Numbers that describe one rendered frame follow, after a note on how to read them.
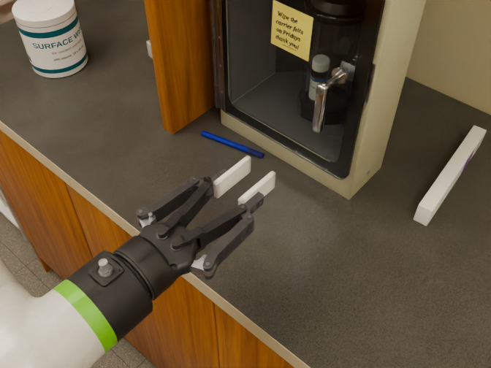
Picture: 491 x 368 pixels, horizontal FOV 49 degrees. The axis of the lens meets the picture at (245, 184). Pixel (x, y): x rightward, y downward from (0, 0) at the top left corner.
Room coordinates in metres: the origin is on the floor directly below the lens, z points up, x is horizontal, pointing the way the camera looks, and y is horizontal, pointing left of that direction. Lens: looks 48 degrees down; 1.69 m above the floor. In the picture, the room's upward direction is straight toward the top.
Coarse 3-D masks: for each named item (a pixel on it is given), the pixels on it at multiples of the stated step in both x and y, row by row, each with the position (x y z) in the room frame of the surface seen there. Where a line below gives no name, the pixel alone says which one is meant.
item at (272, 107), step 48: (240, 0) 0.79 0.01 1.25; (288, 0) 0.73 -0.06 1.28; (336, 0) 0.68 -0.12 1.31; (384, 0) 0.63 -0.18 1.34; (240, 48) 0.79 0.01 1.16; (336, 48) 0.67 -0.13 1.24; (240, 96) 0.79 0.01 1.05; (288, 96) 0.72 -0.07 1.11; (336, 96) 0.66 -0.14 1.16; (288, 144) 0.72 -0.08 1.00; (336, 144) 0.65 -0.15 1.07
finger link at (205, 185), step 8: (208, 176) 0.49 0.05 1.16; (208, 184) 0.48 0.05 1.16; (200, 192) 0.47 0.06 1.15; (192, 200) 0.45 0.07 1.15; (200, 200) 0.46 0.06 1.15; (208, 200) 0.47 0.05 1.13; (184, 208) 0.44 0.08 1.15; (192, 208) 0.44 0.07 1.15; (200, 208) 0.46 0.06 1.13; (176, 216) 0.42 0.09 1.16; (184, 216) 0.43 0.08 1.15; (192, 216) 0.44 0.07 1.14; (168, 224) 0.41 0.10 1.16; (176, 224) 0.41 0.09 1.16; (184, 224) 0.42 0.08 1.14; (160, 232) 0.39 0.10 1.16; (168, 232) 0.40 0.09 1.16
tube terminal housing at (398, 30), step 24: (408, 0) 0.67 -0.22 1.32; (384, 24) 0.64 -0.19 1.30; (408, 24) 0.69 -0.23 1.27; (384, 48) 0.64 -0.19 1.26; (408, 48) 0.70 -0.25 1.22; (384, 72) 0.65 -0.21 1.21; (384, 96) 0.67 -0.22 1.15; (360, 120) 0.64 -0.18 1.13; (384, 120) 0.69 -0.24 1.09; (264, 144) 0.77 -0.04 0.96; (360, 144) 0.64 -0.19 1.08; (384, 144) 0.71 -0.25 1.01; (312, 168) 0.69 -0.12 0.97; (360, 168) 0.65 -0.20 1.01; (336, 192) 0.65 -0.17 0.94
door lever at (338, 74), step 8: (336, 72) 0.66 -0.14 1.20; (344, 72) 0.65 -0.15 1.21; (328, 80) 0.64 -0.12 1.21; (336, 80) 0.64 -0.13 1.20; (344, 80) 0.65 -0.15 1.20; (320, 88) 0.62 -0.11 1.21; (328, 88) 0.62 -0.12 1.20; (320, 96) 0.62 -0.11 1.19; (320, 104) 0.62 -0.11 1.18; (320, 112) 0.62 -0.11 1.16; (320, 120) 0.62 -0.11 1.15; (312, 128) 0.63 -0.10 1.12; (320, 128) 0.62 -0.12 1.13
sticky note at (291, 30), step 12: (276, 12) 0.74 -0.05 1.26; (288, 12) 0.73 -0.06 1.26; (300, 12) 0.71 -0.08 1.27; (276, 24) 0.74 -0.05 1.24; (288, 24) 0.73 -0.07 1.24; (300, 24) 0.71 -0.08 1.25; (312, 24) 0.70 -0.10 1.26; (276, 36) 0.74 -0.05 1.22; (288, 36) 0.73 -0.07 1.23; (300, 36) 0.71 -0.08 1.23; (288, 48) 0.73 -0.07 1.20; (300, 48) 0.71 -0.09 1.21
